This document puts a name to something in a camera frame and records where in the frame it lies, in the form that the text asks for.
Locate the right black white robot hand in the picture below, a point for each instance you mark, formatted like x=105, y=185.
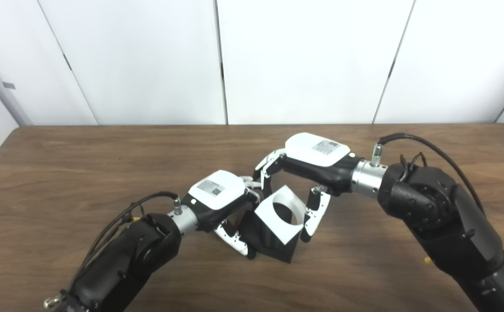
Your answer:
x=317, y=151

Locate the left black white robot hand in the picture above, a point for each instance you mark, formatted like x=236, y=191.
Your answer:
x=217, y=190

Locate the white square piece with hole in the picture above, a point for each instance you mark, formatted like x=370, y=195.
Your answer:
x=269, y=223

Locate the black peg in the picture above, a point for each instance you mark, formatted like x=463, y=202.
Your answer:
x=273, y=247

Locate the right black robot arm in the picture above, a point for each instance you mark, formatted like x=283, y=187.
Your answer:
x=447, y=216

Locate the grey wall corner post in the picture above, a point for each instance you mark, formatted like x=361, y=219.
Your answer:
x=7, y=100

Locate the small grey wall tag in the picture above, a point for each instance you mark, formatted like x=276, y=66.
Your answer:
x=9, y=85

